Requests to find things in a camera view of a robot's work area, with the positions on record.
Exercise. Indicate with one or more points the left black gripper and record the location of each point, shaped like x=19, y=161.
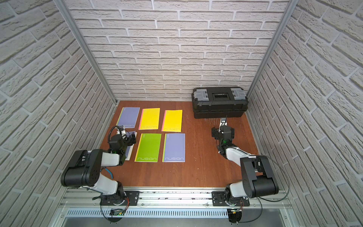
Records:
x=129, y=138

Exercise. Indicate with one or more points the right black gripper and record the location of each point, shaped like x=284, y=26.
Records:
x=216, y=133

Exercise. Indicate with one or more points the purple cover notebook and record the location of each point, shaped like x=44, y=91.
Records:
x=128, y=117

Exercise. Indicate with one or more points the notebook angled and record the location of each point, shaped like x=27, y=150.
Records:
x=148, y=148

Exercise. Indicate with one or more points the yellow cover notebook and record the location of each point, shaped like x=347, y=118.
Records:
x=149, y=119

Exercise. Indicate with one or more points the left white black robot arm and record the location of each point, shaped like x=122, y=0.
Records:
x=85, y=167

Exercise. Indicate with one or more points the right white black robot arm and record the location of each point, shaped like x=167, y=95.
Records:
x=258, y=178

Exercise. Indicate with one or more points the black plastic toolbox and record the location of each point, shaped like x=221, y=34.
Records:
x=219, y=102

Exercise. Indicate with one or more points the blue handled pliers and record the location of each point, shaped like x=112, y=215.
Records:
x=110, y=173

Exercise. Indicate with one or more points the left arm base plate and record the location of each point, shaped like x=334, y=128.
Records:
x=130, y=197

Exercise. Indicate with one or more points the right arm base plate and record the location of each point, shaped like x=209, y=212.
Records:
x=219, y=198

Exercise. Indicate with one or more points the aluminium mounting rail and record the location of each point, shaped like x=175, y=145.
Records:
x=166, y=197

